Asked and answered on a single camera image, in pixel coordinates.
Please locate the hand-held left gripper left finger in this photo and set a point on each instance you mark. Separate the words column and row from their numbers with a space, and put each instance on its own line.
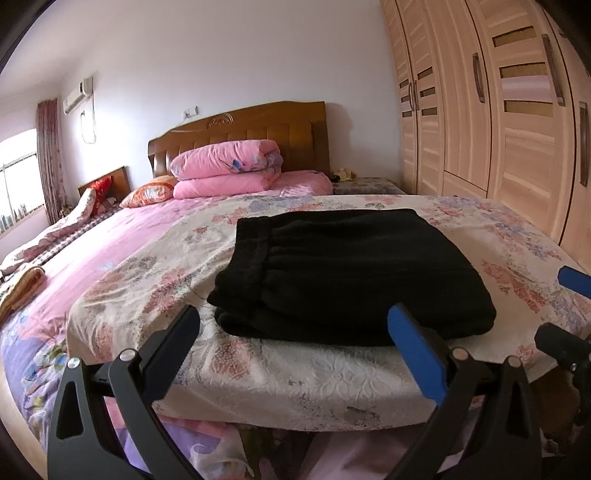
column 180, row 339

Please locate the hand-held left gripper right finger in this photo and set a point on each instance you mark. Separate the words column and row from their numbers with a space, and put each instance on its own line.
column 413, row 344

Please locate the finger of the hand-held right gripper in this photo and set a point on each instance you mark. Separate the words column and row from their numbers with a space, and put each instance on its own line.
column 561, row 344
column 576, row 280

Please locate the black pants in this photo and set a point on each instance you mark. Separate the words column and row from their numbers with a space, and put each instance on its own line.
column 346, row 277

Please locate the cream floral blanket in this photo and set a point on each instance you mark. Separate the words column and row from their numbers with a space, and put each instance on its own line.
column 300, row 383

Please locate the light wooden wardrobe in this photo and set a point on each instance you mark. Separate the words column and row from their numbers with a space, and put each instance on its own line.
column 521, row 152

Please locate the orange pillow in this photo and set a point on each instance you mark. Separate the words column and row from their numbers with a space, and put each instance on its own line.
column 147, row 191

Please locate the purple floral bedsheet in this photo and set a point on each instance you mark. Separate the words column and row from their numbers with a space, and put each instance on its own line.
column 27, row 369

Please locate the pink floral quilt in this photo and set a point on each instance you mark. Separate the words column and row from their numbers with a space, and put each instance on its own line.
column 60, row 230

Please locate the nightstand with floral cover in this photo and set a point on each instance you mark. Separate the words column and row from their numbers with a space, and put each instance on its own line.
column 364, row 186

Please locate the small wooden headboard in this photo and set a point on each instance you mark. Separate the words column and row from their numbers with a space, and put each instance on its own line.
column 121, row 182

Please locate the yellow folded towel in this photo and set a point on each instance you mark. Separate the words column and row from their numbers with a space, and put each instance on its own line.
column 18, row 288

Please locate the red pillow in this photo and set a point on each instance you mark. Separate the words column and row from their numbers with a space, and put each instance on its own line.
column 100, row 189

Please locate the folded pink quilt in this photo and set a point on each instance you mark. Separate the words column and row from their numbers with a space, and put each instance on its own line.
column 221, row 161

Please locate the yellow toy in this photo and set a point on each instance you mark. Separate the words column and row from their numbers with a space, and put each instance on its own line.
column 344, row 174

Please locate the pink pillow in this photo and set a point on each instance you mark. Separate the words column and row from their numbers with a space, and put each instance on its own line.
column 304, row 182

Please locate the dark red curtain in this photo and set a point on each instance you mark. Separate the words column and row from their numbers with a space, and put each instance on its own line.
column 48, row 161

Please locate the window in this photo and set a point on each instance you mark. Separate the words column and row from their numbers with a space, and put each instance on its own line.
column 21, row 184

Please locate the large wooden headboard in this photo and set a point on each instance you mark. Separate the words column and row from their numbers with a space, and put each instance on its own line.
column 277, row 129

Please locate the white air conditioner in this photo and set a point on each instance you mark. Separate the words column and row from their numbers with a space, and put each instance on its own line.
column 77, row 94

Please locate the wall socket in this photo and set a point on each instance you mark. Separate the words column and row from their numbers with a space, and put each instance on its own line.
column 190, row 111

